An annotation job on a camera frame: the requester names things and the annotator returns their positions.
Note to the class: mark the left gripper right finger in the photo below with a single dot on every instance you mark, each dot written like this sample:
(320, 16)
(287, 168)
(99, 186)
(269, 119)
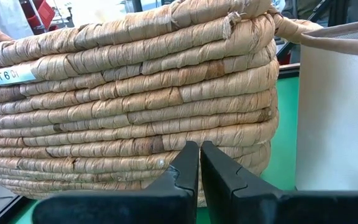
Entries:
(228, 193)

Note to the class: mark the white basket label sticker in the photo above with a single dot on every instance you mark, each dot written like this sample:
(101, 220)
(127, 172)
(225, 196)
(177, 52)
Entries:
(5, 76)

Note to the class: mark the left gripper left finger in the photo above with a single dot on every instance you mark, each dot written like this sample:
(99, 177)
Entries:
(172, 193)

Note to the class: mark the beige fabric storage bin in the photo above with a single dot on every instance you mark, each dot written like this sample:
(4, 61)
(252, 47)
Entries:
(337, 124)

